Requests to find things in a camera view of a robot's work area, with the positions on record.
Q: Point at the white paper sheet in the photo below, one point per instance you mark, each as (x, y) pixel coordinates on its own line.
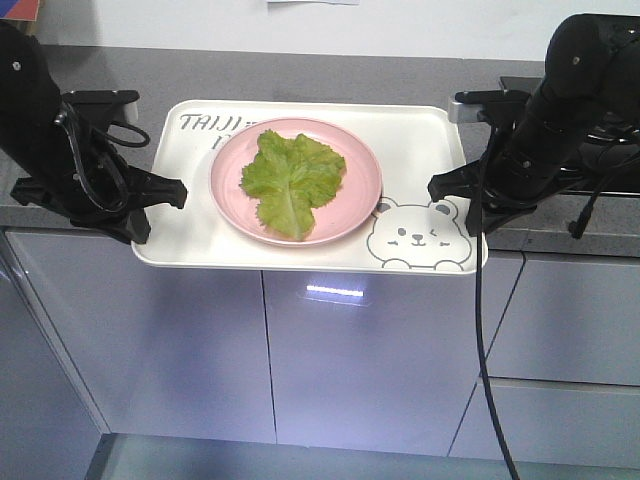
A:
(329, 2)

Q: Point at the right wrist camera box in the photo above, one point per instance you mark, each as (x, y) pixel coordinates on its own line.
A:
(494, 107)

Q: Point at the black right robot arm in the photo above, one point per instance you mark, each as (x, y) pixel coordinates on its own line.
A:
(591, 74)

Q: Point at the black glass gas stove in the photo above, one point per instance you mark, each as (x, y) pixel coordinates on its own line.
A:
(599, 155)

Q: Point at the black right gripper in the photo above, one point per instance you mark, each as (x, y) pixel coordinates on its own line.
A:
(503, 189)

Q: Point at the white lower cabinet fronts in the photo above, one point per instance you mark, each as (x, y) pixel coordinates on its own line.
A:
(354, 361)

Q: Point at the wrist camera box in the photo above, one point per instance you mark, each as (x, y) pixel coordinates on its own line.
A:
(494, 107)
(105, 106)

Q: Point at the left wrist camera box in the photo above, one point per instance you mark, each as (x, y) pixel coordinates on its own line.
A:
(105, 106)

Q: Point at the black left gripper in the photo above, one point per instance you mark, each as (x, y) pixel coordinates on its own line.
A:
(108, 197)

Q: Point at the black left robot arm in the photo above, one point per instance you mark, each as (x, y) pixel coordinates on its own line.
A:
(67, 145)

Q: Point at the cream bear serving tray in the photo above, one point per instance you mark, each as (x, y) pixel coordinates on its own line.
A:
(406, 232)

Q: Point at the green lettuce leaf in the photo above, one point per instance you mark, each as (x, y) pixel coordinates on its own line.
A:
(290, 178)

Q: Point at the pink round plate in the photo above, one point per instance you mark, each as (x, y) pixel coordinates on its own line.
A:
(359, 193)

